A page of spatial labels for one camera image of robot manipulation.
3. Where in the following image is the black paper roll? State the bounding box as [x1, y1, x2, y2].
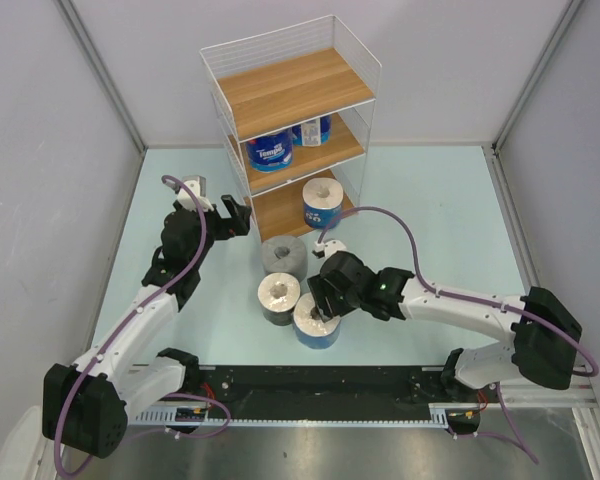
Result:
[257, 273, 301, 326]

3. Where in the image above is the grey paper roll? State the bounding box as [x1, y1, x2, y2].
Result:
[261, 235, 308, 282]

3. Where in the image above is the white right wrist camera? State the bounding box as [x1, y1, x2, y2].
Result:
[312, 239, 347, 260]

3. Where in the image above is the aluminium frame rail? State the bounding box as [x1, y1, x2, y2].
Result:
[482, 144, 600, 479]

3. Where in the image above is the white wire wooden shelf rack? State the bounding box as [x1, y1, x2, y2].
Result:
[200, 15, 382, 240]

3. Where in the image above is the light blue paper roll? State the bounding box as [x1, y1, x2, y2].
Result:
[293, 293, 341, 350]

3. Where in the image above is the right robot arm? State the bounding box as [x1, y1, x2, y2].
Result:
[308, 251, 582, 401]

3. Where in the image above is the blue starry paper roll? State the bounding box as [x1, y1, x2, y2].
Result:
[302, 177, 344, 229]

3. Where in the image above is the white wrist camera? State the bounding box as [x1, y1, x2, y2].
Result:
[172, 175, 214, 212]
[312, 239, 347, 260]

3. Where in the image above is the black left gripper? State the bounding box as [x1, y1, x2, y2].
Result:
[188, 195, 250, 268]

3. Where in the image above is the blue white paper roll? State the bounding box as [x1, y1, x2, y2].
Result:
[291, 115, 331, 147]

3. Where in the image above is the grey slotted cable duct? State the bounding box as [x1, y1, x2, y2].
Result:
[129, 403, 448, 429]

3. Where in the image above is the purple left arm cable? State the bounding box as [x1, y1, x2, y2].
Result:
[52, 174, 234, 479]

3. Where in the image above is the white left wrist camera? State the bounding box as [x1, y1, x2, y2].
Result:
[172, 175, 214, 212]

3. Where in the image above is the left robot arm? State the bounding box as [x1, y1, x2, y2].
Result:
[42, 195, 252, 458]

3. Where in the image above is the blue Tempo paper roll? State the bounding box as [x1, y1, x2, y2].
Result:
[245, 129, 293, 173]

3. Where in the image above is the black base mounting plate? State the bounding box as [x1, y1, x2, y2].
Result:
[180, 366, 490, 418]

